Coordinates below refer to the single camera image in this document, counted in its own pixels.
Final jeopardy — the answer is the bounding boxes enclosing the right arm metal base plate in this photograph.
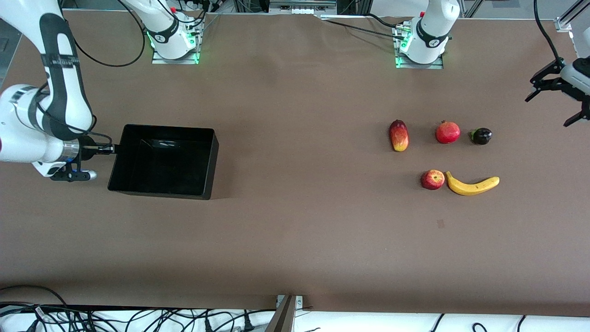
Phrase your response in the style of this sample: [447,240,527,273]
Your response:
[151,18,200,65]

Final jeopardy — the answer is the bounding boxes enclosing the yellow banana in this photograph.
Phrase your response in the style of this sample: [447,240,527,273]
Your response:
[445,171,500,196]

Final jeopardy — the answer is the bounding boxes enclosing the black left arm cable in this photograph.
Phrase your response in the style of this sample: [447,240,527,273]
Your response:
[534,0,566,66]

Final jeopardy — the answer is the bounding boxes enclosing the red yellow mango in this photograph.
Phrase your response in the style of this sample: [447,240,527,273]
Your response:
[389,119,410,152]

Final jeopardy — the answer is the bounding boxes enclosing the red pomegranate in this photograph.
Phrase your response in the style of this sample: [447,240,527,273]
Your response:
[436,120,461,144]

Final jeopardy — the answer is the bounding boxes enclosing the black rectangular plastic box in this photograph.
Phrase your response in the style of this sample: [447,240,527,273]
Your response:
[107,124,219,200]

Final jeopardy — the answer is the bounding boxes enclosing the tangled black cable bundle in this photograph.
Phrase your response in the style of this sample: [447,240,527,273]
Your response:
[0,285,277,332]

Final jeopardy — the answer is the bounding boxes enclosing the long black looping cable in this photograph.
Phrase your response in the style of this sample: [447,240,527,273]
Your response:
[71,0,146,68]

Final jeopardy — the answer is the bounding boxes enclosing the black cable on table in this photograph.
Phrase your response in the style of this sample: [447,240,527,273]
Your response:
[320,13,408,40]

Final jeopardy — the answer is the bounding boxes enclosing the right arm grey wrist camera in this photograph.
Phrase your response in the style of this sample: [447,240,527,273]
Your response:
[51,167,98,182]

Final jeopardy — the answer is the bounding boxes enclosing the grey metal equipment box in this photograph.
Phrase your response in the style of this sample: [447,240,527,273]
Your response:
[269,0,338,15]

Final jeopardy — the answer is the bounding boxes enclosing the aluminium profile bar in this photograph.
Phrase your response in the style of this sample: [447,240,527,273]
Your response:
[265,294,305,332]

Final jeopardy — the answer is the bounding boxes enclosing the red apple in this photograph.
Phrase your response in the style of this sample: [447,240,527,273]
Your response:
[420,169,446,190]

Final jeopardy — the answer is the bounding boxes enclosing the dark purple mangosteen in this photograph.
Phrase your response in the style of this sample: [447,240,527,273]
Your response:
[469,128,493,146]

